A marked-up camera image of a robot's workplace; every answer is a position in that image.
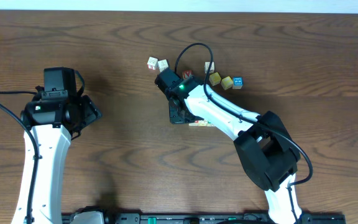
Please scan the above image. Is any cream picture block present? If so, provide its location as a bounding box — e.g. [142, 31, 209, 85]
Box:
[197, 120, 208, 126]

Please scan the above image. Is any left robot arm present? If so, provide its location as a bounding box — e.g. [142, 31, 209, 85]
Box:
[12, 67, 102, 223]

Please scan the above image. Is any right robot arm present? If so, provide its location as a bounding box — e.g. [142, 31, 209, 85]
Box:
[155, 69, 302, 223]

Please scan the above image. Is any red A letter block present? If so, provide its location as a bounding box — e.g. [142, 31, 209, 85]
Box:
[182, 70, 193, 79]

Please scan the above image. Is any yellow block left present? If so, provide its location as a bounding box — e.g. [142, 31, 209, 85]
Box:
[209, 72, 221, 86]

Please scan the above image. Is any yellow block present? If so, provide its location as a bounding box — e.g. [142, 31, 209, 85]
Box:
[221, 76, 234, 90]
[209, 72, 221, 86]

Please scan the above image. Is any white B letter block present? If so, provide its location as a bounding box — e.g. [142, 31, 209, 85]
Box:
[204, 62, 215, 74]

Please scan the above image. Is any yellow block right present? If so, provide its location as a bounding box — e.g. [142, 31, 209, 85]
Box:
[221, 76, 234, 90]

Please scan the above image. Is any white block red side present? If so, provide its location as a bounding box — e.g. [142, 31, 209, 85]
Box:
[147, 57, 158, 70]

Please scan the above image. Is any blue picture block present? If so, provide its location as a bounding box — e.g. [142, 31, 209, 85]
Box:
[232, 77, 244, 90]

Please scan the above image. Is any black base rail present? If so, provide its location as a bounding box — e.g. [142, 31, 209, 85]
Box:
[61, 212, 347, 224]

